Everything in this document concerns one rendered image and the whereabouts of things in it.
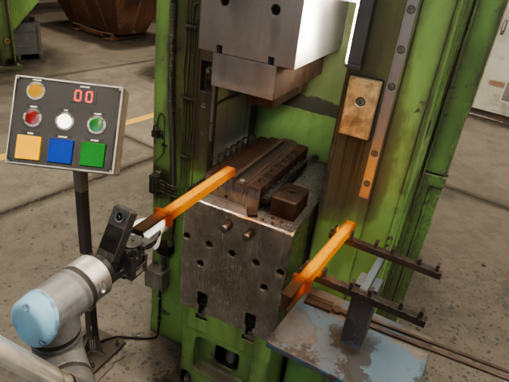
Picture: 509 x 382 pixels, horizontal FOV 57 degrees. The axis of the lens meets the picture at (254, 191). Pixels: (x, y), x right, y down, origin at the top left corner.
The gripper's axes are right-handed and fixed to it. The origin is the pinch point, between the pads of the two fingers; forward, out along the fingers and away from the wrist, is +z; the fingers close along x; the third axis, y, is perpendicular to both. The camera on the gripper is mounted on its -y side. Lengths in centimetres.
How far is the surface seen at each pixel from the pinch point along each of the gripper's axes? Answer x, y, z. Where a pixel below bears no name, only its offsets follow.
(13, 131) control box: -68, 3, 17
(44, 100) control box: -63, -6, 26
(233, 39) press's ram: -7, -33, 42
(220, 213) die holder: -2.5, 17.9, 35.2
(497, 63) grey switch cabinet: 75, 51, 561
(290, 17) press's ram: 9, -42, 43
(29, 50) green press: -448, 108, 339
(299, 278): 33.2, 8.4, 9.3
